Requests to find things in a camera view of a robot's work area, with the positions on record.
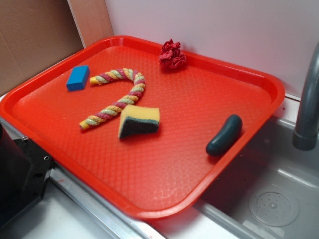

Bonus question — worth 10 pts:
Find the red plastic tray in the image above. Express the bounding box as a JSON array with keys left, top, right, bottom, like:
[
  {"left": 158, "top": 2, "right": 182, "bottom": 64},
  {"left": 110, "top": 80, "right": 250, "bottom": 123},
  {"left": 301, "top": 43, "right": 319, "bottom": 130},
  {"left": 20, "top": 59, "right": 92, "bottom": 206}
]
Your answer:
[{"left": 0, "top": 36, "right": 285, "bottom": 220}]

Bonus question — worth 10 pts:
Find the yellow green sponge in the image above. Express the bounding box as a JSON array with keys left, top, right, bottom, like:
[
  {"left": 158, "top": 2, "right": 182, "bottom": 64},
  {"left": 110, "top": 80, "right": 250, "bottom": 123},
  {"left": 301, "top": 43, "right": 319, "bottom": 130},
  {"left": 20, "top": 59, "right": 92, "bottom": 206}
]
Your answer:
[{"left": 118, "top": 105, "right": 160, "bottom": 139}]

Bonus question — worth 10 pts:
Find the blue rectangular block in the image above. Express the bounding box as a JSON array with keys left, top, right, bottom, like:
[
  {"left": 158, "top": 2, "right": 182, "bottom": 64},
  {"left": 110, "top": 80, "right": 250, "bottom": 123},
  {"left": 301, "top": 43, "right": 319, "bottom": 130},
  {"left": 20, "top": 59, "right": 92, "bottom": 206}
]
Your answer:
[{"left": 66, "top": 65, "right": 90, "bottom": 91}]

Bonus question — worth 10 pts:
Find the multicolour twisted rope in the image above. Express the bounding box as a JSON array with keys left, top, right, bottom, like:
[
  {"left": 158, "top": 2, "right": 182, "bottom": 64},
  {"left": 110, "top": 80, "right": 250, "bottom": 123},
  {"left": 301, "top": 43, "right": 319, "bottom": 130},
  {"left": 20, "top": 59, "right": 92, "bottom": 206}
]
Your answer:
[{"left": 79, "top": 68, "right": 146, "bottom": 131}]

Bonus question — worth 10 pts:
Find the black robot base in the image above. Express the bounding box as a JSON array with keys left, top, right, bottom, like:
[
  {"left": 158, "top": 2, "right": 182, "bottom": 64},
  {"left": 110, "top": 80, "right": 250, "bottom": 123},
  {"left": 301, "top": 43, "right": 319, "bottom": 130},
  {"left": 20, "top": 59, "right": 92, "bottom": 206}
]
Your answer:
[{"left": 0, "top": 125, "right": 53, "bottom": 229}]

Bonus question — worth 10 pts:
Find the crumpled red cloth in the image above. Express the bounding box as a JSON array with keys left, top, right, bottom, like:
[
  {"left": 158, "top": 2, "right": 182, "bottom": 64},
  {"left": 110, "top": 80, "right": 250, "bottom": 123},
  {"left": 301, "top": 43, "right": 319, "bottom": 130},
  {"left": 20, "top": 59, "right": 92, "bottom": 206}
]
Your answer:
[{"left": 159, "top": 39, "right": 187, "bottom": 70}]

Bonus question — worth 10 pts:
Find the brown cardboard panel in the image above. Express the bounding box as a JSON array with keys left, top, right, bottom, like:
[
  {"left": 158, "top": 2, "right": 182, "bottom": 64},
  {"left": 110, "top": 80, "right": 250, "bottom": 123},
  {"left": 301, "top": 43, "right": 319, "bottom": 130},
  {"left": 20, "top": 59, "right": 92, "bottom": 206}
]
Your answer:
[{"left": 0, "top": 0, "right": 115, "bottom": 97}]

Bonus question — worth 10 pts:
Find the dark green toy cucumber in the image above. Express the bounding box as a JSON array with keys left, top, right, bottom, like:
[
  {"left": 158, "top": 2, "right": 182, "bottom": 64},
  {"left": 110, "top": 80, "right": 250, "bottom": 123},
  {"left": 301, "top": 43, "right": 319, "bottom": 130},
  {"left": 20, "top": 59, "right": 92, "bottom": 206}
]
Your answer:
[{"left": 205, "top": 114, "right": 243, "bottom": 156}]

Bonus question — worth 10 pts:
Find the grey sink basin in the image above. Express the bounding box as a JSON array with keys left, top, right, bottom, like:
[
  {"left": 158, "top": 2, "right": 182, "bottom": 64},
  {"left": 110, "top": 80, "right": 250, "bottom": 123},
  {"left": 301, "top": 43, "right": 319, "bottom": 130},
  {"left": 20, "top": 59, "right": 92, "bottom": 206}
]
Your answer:
[{"left": 153, "top": 117, "right": 319, "bottom": 239}]

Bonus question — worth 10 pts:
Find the grey faucet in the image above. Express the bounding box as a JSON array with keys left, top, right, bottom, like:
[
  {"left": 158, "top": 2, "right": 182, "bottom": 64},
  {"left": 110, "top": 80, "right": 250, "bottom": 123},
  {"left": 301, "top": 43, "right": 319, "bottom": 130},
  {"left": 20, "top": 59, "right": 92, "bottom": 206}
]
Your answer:
[{"left": 292, "top": 45, "right": 319, "bottom": 151}]

